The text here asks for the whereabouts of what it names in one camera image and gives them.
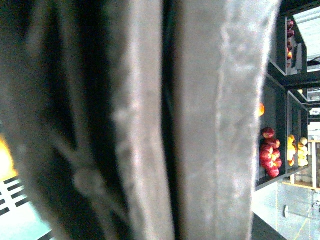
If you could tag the brown basket handle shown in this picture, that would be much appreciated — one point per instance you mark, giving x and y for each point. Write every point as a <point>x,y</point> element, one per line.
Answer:
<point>136,119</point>

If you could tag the yellow mango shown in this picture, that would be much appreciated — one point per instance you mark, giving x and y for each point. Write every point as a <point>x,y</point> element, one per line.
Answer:
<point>7,166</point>

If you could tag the light blue plastic basket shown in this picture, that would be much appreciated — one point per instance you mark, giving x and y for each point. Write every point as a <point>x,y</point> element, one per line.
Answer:
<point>19,219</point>

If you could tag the pile of yellow fruit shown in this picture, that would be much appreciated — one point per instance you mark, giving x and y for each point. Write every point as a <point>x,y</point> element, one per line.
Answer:
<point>297,149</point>

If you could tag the dark wooden display stand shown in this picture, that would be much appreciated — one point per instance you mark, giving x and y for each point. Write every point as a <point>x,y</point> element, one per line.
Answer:
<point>291,91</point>

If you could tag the pile of red apples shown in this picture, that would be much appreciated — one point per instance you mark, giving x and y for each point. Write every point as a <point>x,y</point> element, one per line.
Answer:
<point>269,152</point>

